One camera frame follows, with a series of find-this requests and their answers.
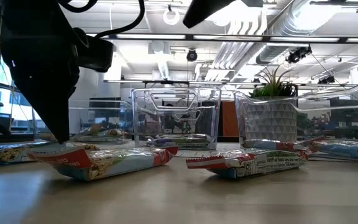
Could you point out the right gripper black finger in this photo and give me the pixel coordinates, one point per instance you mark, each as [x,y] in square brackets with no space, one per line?
[204,9]

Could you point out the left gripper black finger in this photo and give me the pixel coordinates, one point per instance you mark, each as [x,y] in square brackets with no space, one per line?
[48,99]

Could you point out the green and brown granola bar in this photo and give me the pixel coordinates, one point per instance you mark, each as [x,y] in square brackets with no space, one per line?
[93,130]
[115,133]

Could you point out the green and red granola bar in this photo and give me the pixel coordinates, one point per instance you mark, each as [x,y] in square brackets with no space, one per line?
[346,149]
[113,161]
[275,144]
[253,165]
[11,154]

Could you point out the silver white granola bar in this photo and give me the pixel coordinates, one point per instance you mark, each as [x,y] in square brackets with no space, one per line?
[185,136]

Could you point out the blue granola bar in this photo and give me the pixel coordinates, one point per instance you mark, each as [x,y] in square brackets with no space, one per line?
[179,143]

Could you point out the linear pendant ceiling light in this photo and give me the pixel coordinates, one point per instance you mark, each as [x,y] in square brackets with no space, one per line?
[228,37]

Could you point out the black ceiling spotlight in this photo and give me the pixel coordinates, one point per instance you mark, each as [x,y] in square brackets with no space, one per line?
[191,55]

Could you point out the clear plastic bin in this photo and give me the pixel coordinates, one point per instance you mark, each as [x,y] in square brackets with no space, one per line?
[176,124]
[259,124]
[110,118]

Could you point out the black track light cluster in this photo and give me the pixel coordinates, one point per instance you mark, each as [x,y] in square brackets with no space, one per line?
[326,80]
[297,54]

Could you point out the succulent in patterned white pot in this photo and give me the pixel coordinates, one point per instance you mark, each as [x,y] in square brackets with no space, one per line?
[273,88]

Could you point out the orange cabinet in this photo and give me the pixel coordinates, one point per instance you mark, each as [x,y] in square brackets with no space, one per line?
[228,118]

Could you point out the black computer monitor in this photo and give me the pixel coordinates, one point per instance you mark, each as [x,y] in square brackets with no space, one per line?
[345,110]

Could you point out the silver ventilation duct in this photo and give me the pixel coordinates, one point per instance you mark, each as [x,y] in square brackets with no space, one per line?
[291,28]

